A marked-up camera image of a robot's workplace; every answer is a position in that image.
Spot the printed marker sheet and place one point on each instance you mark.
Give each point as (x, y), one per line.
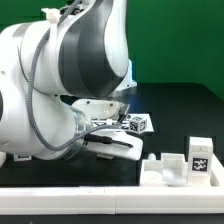
(125, 122)

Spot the white block left edge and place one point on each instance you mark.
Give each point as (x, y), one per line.
(2, 158)

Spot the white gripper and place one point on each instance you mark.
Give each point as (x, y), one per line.
(114, 143)

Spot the small white tagged cube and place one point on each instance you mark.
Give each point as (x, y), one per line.
(18, 158)

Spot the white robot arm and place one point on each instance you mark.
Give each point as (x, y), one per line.
(55, 79)

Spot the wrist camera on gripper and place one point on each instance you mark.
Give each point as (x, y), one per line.
(102, 109)

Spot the white tagged cube on sheet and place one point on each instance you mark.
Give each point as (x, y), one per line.
(137, 124)

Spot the white chair seat part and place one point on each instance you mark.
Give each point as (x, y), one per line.
(169, 170)

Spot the white frame wall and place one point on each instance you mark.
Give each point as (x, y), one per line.
(117, 200)

